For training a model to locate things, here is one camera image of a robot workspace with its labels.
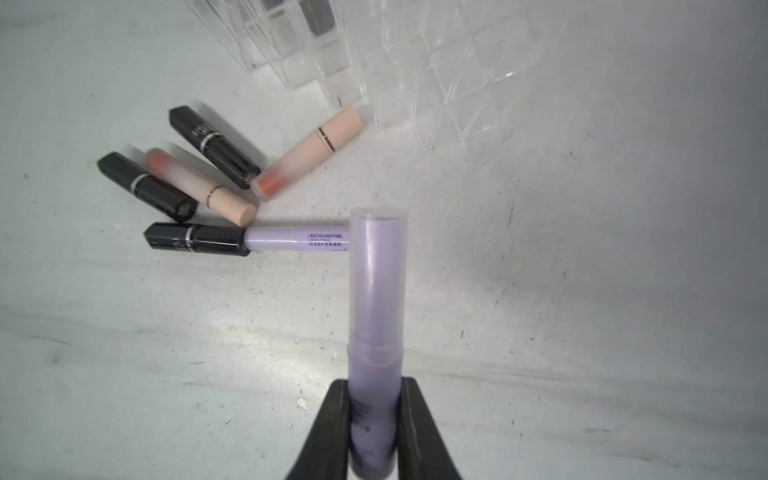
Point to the pink frosted lip gloss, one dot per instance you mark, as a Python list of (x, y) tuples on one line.
[(206, 191)]

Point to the black silver-band lipstick left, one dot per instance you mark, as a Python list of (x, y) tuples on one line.
[(147, 187)]

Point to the black gold-band lipstick top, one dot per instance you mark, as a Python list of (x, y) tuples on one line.
[(319, 16)]

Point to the clear acrylic lipstick organizer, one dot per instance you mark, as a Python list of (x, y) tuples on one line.
[(445, 67)]

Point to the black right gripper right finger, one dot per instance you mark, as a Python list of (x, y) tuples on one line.
[(421, 451)]

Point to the black silver-band lipstick upper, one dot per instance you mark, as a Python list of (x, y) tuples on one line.
[(214, 146)]

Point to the lilac lip gloss tube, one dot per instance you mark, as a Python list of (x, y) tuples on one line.
[(378, 254)]

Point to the black silver-band lipstick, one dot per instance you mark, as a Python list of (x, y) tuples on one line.
[(214, 146), (147, 187)]

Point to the black silver-band lipstick Shuzili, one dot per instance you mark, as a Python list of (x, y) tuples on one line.
[(196, 238)]

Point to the lilac tube black cap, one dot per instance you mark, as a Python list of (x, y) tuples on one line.
[(312, 239)]

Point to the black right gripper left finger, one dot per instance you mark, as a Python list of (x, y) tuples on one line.
[(325, 453)]

